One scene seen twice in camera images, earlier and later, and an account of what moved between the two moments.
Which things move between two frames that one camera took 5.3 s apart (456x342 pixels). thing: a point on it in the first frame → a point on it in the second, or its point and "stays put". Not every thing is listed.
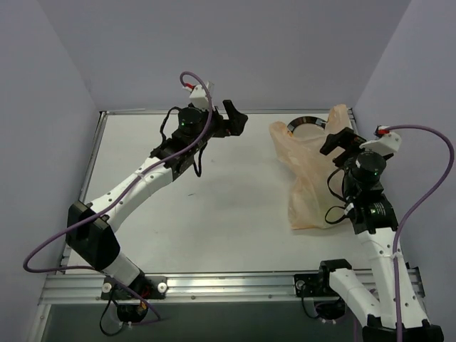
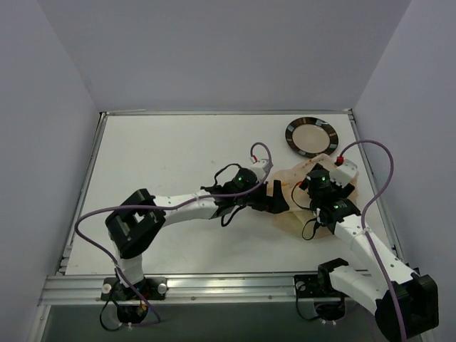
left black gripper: x=224 y=125 → x=268 y=197
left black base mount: x=132 y=304 stays put
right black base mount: x=327 y=304 stays put
